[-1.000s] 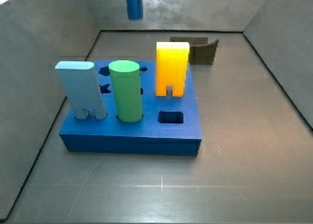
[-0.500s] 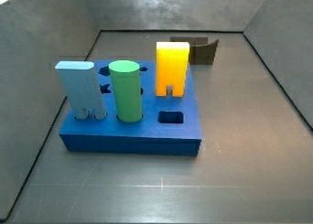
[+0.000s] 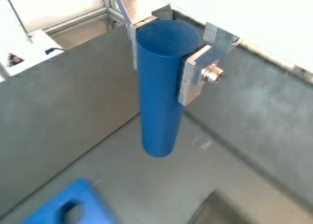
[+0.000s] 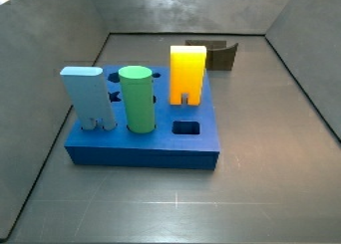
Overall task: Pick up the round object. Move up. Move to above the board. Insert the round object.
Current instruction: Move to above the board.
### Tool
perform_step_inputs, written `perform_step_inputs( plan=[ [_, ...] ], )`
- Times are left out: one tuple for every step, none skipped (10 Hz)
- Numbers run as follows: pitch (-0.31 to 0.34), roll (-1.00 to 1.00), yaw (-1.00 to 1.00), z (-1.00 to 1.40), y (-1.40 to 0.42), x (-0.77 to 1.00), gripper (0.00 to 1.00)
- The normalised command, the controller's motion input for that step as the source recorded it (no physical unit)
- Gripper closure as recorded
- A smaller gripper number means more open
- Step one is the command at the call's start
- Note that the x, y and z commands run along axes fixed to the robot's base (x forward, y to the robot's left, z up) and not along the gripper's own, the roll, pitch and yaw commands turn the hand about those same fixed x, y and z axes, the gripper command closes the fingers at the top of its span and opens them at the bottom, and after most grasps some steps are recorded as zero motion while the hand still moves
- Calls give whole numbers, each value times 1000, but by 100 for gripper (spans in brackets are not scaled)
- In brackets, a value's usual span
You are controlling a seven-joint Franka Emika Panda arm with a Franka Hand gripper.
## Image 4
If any blue peg board base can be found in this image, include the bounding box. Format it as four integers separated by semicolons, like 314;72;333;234
64;66;219;169

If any green round cylinder peg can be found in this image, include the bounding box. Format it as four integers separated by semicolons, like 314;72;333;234
119;66;156;133

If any yellow slotted block peg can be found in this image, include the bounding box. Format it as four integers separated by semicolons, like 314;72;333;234
170;46;206;106

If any dark curved block piece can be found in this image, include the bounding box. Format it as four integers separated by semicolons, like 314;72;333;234
184;40;238;71

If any light blue slotted peg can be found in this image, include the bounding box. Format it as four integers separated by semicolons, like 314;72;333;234
60;67;116;130

